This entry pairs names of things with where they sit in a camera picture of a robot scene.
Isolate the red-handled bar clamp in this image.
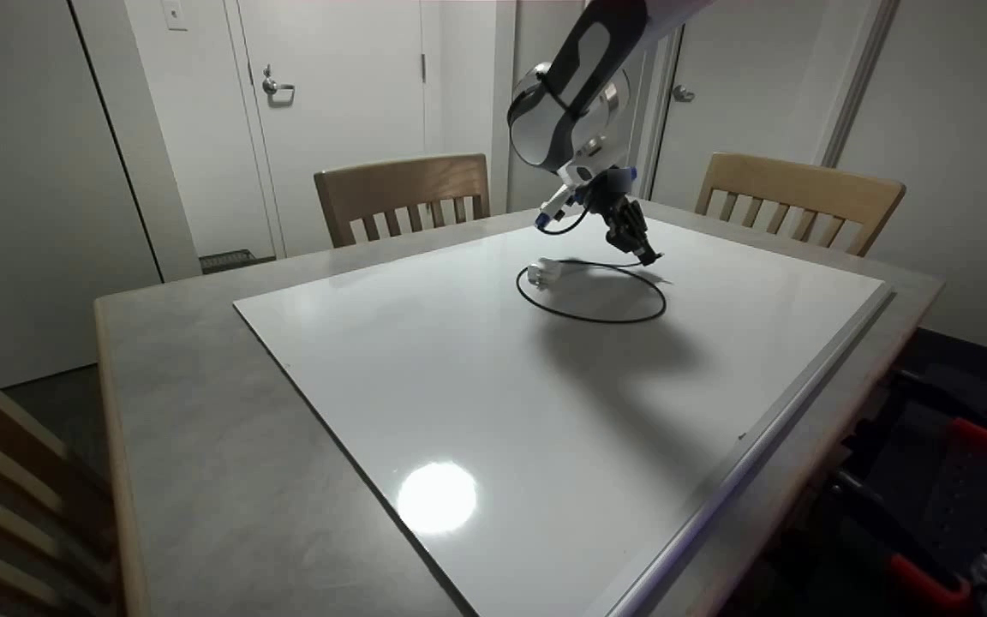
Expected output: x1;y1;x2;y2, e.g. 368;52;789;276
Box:
946;414;987;459

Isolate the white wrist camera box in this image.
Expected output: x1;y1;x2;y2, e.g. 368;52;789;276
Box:
532;179;595;237

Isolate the white whiteboard with metal rail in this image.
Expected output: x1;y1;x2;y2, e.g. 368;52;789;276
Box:
229;202;897;617

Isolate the silver lever door handle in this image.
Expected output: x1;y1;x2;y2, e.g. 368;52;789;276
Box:
256;66;297;113

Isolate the black charger cable white plug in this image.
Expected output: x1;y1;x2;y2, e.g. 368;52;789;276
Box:
509;258;670;330

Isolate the orange-handled bar clamp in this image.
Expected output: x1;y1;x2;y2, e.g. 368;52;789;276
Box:
889;551;978;617

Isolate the white door with lever handle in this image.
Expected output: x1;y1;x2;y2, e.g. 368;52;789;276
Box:
223;0;432;261

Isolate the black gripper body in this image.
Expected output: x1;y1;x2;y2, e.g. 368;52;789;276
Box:
580;164;648;234

